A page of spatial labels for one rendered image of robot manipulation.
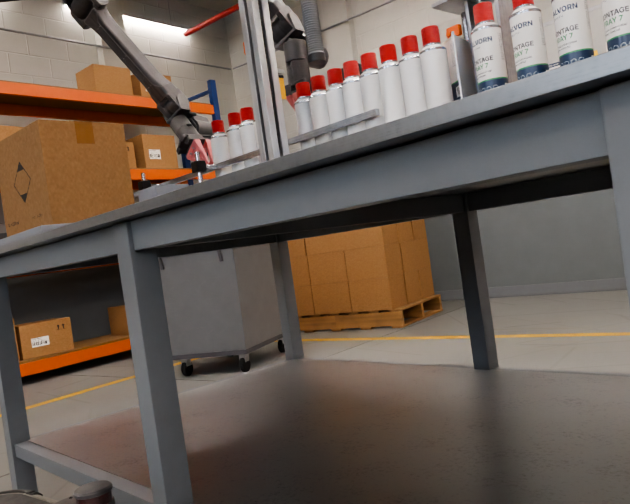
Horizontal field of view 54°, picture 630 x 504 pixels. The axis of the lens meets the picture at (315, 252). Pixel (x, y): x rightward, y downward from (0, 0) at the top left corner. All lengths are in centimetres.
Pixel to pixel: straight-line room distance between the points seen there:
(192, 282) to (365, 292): 156
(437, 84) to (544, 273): 469
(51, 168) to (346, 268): 354
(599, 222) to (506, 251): 84
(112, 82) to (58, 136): 415
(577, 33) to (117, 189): 121
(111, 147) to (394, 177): 117
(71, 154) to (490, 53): 108
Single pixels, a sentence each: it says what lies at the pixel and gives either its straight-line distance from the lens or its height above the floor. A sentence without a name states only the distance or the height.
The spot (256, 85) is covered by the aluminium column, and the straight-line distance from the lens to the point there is 137.
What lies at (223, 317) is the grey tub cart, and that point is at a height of 36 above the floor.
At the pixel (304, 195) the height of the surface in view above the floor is 78.
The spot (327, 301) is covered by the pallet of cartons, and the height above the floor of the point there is 25.
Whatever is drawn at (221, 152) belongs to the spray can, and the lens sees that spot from 173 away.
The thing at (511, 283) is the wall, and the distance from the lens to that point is 595.
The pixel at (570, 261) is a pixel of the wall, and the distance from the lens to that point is 575.
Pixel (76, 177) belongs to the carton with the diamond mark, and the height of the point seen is 97.
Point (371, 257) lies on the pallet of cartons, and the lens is 486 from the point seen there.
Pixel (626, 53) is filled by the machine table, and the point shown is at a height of 82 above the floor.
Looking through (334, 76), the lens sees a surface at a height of 107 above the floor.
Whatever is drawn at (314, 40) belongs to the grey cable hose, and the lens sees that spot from 133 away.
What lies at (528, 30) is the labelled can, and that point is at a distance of 114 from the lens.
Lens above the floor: 70
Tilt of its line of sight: level
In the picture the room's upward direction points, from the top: 8 degrees counter-clockwise
